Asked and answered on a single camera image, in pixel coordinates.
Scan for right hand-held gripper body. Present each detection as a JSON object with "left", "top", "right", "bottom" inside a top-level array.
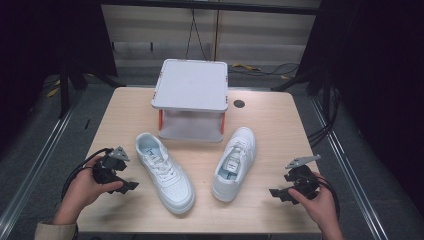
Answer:
[{"left": 284, "top": 154, "right": 322, "bottom": 201}]

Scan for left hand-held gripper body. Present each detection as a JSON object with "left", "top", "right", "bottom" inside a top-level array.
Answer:
[{"left": 92, "top": 145, "right": 131, "bottom": 185}]

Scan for white sneaker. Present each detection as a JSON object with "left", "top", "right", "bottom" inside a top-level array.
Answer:
[
  {"left": 211, "top": 126, "right": 258, "bottom": 203},
  {"left": 135, "top": 132, "right": 197, "bottom": 215}
]

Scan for white shoe rack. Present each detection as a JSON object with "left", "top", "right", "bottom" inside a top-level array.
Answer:
[{"left": 151, "top": 58, "right": 230, "bottom": 144}]

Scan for person's left hand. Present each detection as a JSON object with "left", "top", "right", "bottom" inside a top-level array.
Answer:
[{"left": 53, "top": 156, "right": 124, "bottom": 225}]

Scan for person's right hand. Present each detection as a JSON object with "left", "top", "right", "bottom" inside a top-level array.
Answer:
[{"left": 288, "top": 173, "right": 344, "bottom": 240}]

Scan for person's left beige sleeve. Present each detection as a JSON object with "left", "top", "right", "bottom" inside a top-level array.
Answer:
[{"left": 34, "top": 220, "right": 80, "bottom": 240}]

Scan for black metal stand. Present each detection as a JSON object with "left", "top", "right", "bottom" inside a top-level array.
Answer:
[{"left": 57, "top": 56, "right": 118, "bottom": 118}]

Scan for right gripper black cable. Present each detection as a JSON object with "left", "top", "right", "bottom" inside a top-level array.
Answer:
[{"left": 314, "top": 175, "right": 341, "bottom": 222}]

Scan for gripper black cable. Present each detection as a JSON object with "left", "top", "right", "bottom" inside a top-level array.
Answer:
[
  {"left": 61, "top": 147, "right": 114, "bottom": 201},
  {"left": 314, "top": 175, "right": 341, "bottom": 222}
]

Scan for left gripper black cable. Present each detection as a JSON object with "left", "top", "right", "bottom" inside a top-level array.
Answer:
[{"left": 61, "top": 147, "right": 114, "bottom": 201}]

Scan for metal floor rail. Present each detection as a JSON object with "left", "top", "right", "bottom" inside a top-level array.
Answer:
[
  {"left": 309, "top": 95, "right": 389, "bottom": 240},
  {"left": 0, "top": 89, "right": 86, "bottom": 232}
]

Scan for black cable bundle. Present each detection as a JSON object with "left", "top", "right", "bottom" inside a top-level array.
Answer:
[{"left": 306, "top": 85, "right": 342, "bottom": 148}]

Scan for black floor cables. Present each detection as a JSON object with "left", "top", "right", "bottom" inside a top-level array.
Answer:
[{"left": 229, "top": 62, "right": 300, "bottom": 78}]

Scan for black hanging cable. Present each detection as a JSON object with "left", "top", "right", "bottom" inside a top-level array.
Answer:
[{"left": 185, "top": 8, "right": 208, "bottom": 61}]

